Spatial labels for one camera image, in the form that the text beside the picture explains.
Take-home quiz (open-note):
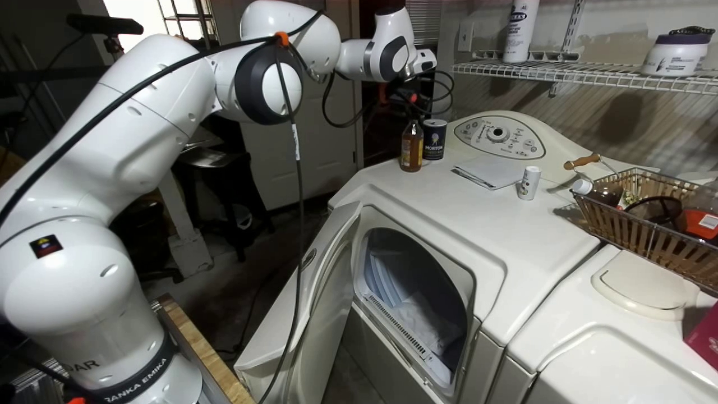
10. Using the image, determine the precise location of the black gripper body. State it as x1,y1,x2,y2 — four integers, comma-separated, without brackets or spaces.
388,73,431,108

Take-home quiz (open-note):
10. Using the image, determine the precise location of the amber juice bottle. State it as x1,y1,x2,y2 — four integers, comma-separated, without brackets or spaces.
397,117,426,175

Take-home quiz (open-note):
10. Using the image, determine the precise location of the oval machine control panel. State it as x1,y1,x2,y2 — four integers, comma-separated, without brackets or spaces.
451,112,549,162

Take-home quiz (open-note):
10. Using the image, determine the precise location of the white detergent bottle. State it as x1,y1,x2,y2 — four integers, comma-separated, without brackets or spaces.
500,0,540,65

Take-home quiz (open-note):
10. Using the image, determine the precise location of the small white bottle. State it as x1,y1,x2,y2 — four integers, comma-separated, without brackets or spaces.
516,164,543,202

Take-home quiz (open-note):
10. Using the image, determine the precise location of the white laundry machine with window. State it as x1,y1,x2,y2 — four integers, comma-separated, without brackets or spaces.
232,109,623,404

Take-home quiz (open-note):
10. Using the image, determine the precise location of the clear bottle with white cap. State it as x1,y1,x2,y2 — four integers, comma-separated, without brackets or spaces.
570,176,601,203

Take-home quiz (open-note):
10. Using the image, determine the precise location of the white laundry machine door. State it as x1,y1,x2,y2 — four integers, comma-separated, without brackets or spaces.
231,199,393,404

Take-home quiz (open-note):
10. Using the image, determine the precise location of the white machine with lid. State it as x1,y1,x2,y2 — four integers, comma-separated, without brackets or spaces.
507,242,718,404

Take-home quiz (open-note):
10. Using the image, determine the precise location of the dark cylindrical can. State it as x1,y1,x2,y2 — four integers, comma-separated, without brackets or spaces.
422,117,451,162

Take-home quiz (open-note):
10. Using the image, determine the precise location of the white cabinet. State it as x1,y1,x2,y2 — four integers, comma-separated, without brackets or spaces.
240,69,362,213

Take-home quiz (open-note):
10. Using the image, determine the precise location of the white paper booklet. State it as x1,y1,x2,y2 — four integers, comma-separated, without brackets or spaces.
451,154,530,192

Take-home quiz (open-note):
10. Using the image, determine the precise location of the black metal stand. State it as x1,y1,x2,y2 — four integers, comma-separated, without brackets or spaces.
171,118,276,265

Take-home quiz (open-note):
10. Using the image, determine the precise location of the brown wicker basket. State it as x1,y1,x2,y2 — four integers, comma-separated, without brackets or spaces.
572,165,718,296

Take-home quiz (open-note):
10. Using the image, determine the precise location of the white tub with dark lid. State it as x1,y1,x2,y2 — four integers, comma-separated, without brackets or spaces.
638,24,718,81

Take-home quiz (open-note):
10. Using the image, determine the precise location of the bright window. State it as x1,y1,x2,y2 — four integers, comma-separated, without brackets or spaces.
101,0,220,56

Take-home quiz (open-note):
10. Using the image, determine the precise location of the orange red packet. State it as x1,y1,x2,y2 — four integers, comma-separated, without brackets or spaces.
682,207,718,242

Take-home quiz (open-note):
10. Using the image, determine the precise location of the wooden board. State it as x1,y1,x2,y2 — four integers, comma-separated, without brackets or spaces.
150,291,258,404

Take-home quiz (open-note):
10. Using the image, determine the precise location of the dark red box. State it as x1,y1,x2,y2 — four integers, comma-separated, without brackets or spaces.
679,301,718,373

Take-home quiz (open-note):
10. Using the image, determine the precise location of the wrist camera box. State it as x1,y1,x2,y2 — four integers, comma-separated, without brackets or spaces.
405,46,439,79

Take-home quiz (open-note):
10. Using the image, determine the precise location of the thin black cable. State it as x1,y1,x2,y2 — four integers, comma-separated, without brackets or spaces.
256,43,309,404

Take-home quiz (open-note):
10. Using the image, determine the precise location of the black cable with orange bands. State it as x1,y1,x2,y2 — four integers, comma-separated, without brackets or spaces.
0,6,459,227

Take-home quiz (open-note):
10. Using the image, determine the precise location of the white wire shelf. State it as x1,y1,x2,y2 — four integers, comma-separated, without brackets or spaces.
451,57,718,98

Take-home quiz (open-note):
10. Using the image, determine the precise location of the wooden handled tool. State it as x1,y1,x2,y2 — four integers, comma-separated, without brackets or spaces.
560,150,604,172

